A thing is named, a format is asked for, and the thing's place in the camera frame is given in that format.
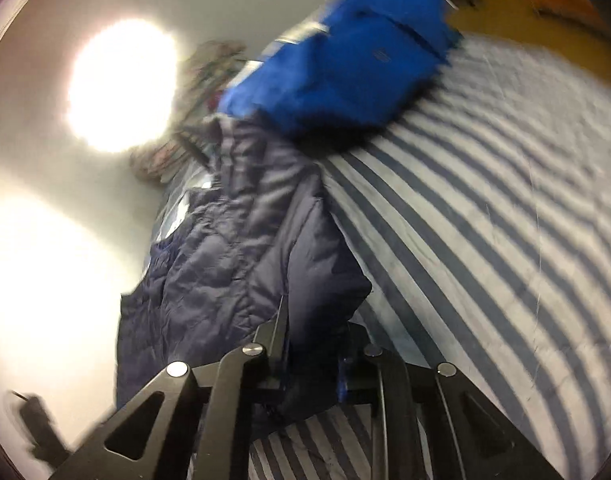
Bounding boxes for bed with striped sheet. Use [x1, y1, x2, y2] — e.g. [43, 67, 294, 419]
[150, 25, 611, 480]

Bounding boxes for folded floral quilt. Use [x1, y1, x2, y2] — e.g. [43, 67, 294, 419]
[130, 40, 249, 186]

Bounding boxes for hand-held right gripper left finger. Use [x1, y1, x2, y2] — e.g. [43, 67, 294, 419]
[50, 295, 291, 480]

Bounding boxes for bright blue jacket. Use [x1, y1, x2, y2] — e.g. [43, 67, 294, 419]
[218, 0, 461, 153]

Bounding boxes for ring light on tripod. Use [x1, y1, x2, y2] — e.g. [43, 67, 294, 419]
[66, 17, 211, 166]

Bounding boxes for navy puffer jacket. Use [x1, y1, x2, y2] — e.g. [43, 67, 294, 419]
[116, 112, 373, 428]

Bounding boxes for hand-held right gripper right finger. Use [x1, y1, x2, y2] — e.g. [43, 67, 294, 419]
[335, 325, 571, 480]

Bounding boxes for dark object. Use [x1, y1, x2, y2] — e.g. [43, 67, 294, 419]
[10, 390, 69, 466]

